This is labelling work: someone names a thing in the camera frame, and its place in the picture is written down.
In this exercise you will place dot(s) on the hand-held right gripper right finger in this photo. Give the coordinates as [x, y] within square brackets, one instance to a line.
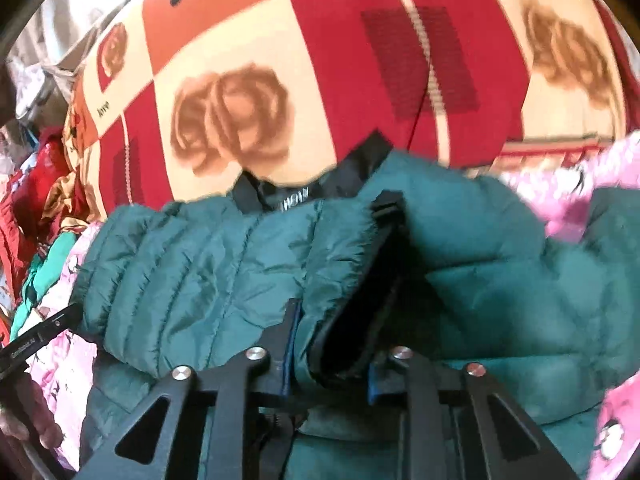
[374, 385]

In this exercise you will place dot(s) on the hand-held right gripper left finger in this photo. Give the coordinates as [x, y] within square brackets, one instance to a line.
[286, 370]

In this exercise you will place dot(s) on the person's left hand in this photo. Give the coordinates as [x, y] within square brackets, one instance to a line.
[30, 420]

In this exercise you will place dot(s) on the red cloth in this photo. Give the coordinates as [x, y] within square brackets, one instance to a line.
[30, 210]

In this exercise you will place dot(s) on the pale grey cloth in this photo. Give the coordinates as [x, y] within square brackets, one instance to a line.
[65, 25]

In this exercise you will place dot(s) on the pink penguin-print blanket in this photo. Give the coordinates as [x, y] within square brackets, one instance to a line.
[565, 200]

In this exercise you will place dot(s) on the red cream rose-print blanket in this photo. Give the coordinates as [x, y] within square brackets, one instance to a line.
[325, 60]

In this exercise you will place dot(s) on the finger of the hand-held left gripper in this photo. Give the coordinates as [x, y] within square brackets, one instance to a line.
[62, 316]

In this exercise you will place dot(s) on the teal cloth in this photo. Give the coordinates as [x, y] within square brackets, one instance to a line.
[42, 270]

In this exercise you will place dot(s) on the green puffer jacket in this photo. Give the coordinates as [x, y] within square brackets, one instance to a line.
[190, 270]

